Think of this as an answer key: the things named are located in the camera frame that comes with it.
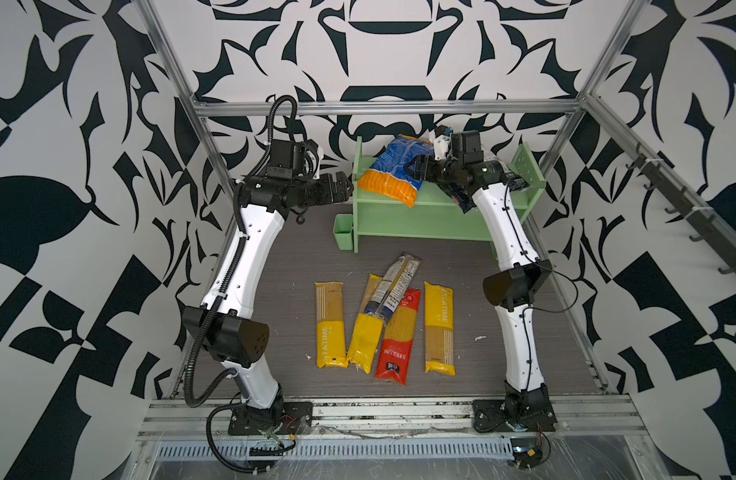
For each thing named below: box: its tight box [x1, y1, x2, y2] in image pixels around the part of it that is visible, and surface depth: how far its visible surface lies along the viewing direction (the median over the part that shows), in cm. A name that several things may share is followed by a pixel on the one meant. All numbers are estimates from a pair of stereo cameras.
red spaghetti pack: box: [376, 288, 422, 385], surface depth 87 cm
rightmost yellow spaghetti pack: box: [424, 282, 456, 377], surface depth 89 cm
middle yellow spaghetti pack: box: [347, 274, 385, 374], surface depth 87 cm
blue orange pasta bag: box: [358, 134, 435, 207], surface depth 85 cm
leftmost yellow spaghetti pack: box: [314, 281, 348, 369], surface depth 90 cm
